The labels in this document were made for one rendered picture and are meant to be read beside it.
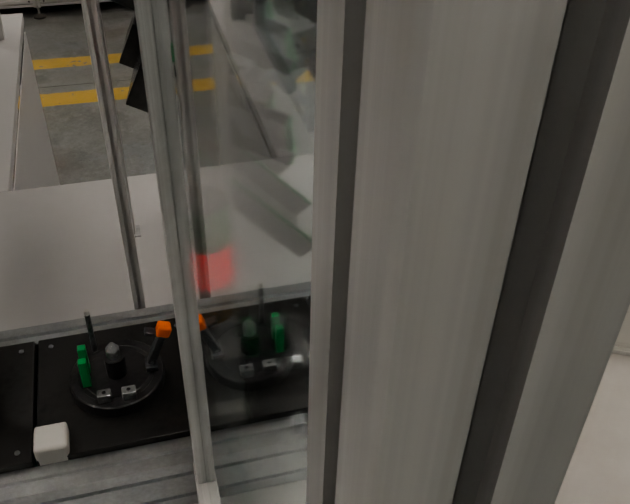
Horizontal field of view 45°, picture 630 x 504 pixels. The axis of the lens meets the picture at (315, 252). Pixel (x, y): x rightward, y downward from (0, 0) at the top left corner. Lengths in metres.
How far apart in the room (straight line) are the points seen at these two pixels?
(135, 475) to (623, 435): 0.77
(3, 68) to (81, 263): 1.00
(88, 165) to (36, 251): 1.94
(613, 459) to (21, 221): 1.27
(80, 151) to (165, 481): 2.72
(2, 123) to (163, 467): 1.29
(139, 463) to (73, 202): 0.83
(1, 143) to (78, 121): 1.90
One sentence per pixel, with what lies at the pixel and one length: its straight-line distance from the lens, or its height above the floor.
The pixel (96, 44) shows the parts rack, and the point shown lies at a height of 1.42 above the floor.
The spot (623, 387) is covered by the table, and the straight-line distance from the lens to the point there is 1.44.
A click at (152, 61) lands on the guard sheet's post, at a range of 0.69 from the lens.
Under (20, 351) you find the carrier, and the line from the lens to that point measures 1.30.
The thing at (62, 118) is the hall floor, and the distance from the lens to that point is 4.02.
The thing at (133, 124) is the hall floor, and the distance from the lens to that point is 3.88.
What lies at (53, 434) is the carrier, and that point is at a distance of 1.14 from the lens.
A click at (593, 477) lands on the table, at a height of 0.86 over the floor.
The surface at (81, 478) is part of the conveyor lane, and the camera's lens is 1.13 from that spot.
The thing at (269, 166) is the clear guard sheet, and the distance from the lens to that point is 0.20.
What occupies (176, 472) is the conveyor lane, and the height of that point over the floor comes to 0.94.
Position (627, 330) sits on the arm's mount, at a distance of 1.46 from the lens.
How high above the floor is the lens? 1.85
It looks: 39 degrees down
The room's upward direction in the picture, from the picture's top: 1 degrees clockwise
